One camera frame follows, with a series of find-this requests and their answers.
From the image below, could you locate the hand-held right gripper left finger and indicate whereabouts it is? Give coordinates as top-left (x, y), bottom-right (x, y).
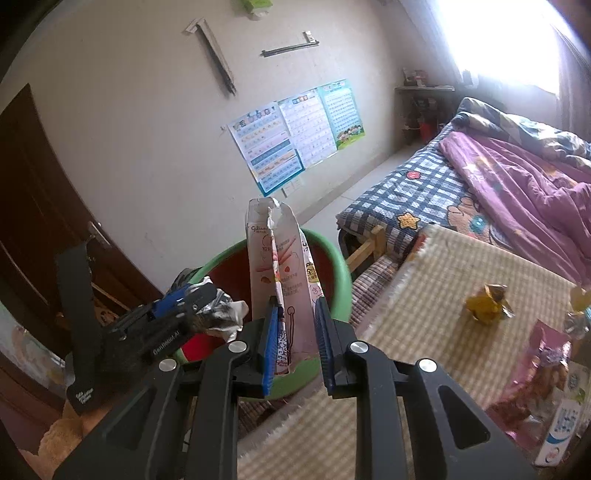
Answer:
top-left (53, 295), bottom-right (284, 480)

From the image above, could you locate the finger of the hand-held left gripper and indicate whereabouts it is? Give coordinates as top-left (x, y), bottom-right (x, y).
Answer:
top-left (148, 281), bottom-right (218, 323)
top-left (169, 267), bottom-right (199, 296)

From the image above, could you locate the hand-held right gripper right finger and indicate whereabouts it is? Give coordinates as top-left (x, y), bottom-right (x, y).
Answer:
top-left (314, 298), bottom-right (539, 480)

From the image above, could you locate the green red plastic bin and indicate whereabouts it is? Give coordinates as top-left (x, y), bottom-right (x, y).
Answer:
top-left (173, 226), bottom-right (354, 401)

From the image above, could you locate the pale printed cloth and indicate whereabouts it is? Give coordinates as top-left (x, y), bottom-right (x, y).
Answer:
top-left (0, 300), bottom-right (66, 398)

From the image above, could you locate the tan plush toy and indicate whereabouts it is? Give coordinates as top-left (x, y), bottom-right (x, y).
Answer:
top-left (36, 401), bottom-right (95, 477)

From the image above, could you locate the beige woven mat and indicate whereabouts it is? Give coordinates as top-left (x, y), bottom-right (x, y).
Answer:
top-left (237, 224), bottom-right (591, 480)

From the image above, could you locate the brown wooden door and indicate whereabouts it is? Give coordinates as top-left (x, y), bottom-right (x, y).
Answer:
top-left (0, 83), bottom-right (163, 416)

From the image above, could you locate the blue checked bed sheet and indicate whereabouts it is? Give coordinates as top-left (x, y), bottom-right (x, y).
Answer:
top-left (336, 122), bottom-right (511, 260)

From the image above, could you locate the pink snack bag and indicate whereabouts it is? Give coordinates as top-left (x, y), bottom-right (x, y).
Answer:
top-left (486, 318), bottom-right (574, 445)

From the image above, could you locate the purple blanket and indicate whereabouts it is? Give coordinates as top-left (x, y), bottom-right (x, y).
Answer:
top-left (438, 130), bottom-right (591, 288)

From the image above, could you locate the white blue carton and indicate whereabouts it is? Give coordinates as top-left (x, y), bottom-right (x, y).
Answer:
top-left (534, 360), bottom-right (591, 468)

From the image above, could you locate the yellow silver crumpled wrapper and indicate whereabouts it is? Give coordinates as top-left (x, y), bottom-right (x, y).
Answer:
top-left (563, 285), bottom-right (591, 348)

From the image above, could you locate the green white packet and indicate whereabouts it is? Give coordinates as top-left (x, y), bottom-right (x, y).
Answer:
top-left (240, 0), bottom-right (274, 20)

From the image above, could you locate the patchwork quilt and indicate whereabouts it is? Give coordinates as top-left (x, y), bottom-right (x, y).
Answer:
top-left (450, 96), bottom-right (591, 168)

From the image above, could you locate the bright window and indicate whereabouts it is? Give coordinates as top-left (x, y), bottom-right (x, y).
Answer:
top-left (434, 0), bottom-right (571, 95)

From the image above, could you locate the pink curtain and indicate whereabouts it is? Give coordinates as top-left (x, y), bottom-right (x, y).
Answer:
top-left (549, 18), bottom-right (591, 141)

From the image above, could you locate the metal door handle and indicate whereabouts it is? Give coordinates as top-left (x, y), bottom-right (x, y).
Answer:
top-left (88, 220), bottom-right (112, 246)

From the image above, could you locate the wooden bed frame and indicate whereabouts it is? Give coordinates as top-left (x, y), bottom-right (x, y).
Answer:
top-left (338, 224), bottom-right (387, 274)

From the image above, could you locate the blue wall poster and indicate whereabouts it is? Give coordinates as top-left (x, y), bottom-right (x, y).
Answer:
top-left (228, 102), bottom-right (306, 198)

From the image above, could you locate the white wall poster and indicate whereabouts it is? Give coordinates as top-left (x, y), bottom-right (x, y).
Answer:
top-left (277, 88), bottom-right (339, 169)

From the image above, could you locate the long metal wall rail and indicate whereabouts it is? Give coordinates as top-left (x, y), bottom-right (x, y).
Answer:
top-left (182, 17), bottom-right (238, 97)

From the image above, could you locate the green wall poster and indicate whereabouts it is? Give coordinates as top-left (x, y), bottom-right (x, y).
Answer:
top-left (318, 79), bottom-right (365, 151)

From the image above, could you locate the short metal wall rail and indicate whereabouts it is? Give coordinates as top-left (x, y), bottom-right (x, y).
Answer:
top-left (259, 30), bottom-right (320, 58)

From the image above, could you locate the dark wall shelf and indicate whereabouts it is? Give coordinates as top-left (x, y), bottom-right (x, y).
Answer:
top-left (394, 68), bottom-right (456, 145)

